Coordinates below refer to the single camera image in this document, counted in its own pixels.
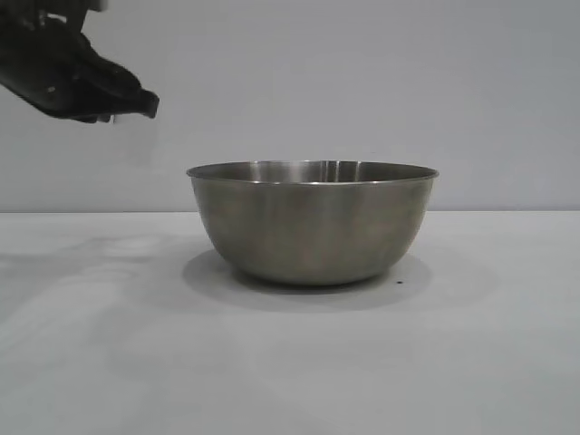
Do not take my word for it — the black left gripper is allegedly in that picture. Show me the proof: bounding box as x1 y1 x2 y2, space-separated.
0 0 161 124

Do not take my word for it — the stainless steel mixing bowl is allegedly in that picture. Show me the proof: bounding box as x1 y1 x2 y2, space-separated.
185 159 440 286

